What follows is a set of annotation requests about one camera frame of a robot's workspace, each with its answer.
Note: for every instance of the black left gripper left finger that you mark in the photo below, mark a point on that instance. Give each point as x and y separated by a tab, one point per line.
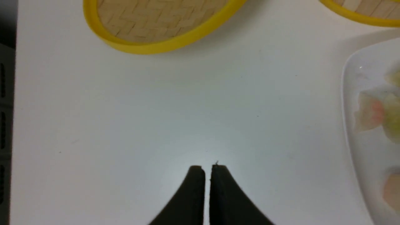
186	207

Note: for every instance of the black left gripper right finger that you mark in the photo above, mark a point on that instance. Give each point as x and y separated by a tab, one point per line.
228	204

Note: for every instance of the white square plate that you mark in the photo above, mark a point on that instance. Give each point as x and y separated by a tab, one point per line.
374	156

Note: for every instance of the pink dumpling bottom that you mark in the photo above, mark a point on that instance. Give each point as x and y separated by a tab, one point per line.
391	191

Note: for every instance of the pink dumpling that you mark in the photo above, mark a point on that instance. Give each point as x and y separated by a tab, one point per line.
370	113
391	191

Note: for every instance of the pink dumpling left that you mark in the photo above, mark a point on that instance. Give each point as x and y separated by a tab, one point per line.
370	113

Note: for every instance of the green dumpling left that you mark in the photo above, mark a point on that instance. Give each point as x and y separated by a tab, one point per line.
391	122

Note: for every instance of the yellow-rimmed bamboo steamer lid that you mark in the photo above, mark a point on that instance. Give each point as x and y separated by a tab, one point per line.
156	26

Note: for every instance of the yellow-rimmed bamboo steamer basket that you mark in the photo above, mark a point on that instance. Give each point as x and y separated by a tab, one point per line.
379	13

